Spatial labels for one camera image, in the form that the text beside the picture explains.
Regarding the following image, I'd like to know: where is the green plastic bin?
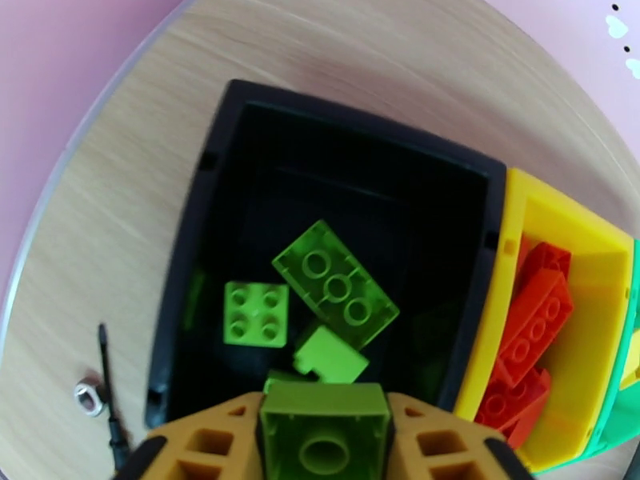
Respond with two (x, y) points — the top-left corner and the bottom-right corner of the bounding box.
(582, 238), (640, 474)

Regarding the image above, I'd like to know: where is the green two-by-four lego brick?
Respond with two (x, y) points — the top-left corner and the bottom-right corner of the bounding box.
(271, 219), (402, 353)

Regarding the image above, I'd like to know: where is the green two-by-two lego brick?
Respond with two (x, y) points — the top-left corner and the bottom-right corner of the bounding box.
(258, 382), (392, 480)
(222, 281), (290, 349)

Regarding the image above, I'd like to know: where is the tan black left gripper left finger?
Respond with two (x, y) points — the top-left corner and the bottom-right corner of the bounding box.
(112, 391), (265, 480)

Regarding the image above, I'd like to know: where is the black plastic bin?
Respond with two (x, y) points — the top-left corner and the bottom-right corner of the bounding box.
(145, 79), (509, 430)

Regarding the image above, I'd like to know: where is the yellow plastic bin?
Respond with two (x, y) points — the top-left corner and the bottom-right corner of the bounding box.
(452, 167), (637, 474)

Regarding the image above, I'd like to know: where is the small metal nut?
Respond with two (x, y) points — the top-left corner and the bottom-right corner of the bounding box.
(73, 377), (107, 418)

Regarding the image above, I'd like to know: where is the tan black left gripper right finger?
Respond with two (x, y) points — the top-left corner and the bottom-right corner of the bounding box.
(387, 391), (536, 480)

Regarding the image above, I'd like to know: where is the screwdriver with yellow handle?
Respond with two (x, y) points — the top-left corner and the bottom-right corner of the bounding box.
(97, 322), (132, 472)

